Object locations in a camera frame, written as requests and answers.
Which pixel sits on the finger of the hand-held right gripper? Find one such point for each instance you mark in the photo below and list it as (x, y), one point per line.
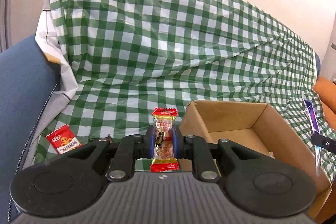
(325, 144)

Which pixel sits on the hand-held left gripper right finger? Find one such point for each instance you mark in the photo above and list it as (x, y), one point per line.
(174, 141)

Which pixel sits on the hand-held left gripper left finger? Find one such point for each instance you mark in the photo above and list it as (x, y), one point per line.
(150, 140)

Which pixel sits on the red-ended clear candy packet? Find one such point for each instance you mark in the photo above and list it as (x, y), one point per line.
(163, 121)

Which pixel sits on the purple packet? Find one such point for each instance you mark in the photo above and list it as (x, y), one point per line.
(312, 119)

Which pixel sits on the brown cardboard box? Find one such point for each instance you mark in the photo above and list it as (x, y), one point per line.
(278, 134)

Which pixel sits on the orange cushion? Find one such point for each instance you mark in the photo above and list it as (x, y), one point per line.
(326, 92)

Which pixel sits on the red packet with cartoon figure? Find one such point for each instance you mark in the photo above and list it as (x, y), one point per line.
(61, 140)

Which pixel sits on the green checked cloth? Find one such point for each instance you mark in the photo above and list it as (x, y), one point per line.
(157, 43)

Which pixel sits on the grey curtain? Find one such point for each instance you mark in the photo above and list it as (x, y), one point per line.
(5, 3)

